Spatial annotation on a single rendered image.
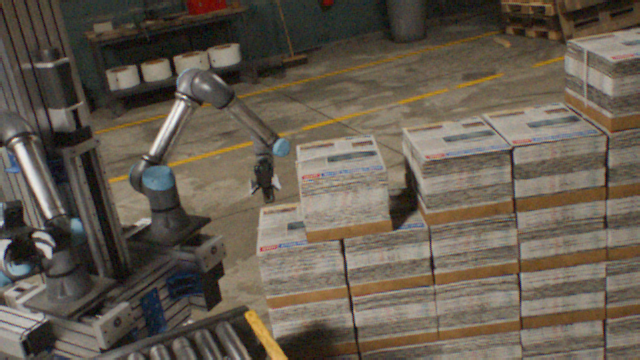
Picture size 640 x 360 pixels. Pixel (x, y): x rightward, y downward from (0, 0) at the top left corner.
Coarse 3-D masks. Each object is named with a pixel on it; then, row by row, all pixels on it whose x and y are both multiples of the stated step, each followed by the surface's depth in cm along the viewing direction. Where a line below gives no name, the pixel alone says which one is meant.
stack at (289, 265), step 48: (288, 240) 235; (336, 240) 230; (384, 240) 230; (432, 240) 230; (480, 240) 231; (528, 240) 231; (576, 240) 231; (288, 288) 236; (432, 288) 237; (480, 288) 237; (528, 288) 238; (576, 288) 238; (288, 336) 243; (336, 336) 244; (384, 336) 244; (480, 336) 245; (528, 336) 245; (576, 336) 245
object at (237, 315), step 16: (208, 320) 202; (224, 320) 200; (240, 320) 202; (160, 336) 198; (176, 336) 196; (192, 336) 198; (240, 336) 204; (256, 336) 206; (112, 352) 194; (128, 352) 193; (144, 352) 194; (224, 352) 203
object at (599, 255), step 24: (504, 264) 233; (528, 264) 233; (552, 264) 234; (576, 264) 234; (336, 288) 236; (360, 288) 237; (384, 288) 237; (600, 312) 241; (408, 336) 244; (432, 336) 244; (456, 336) 244
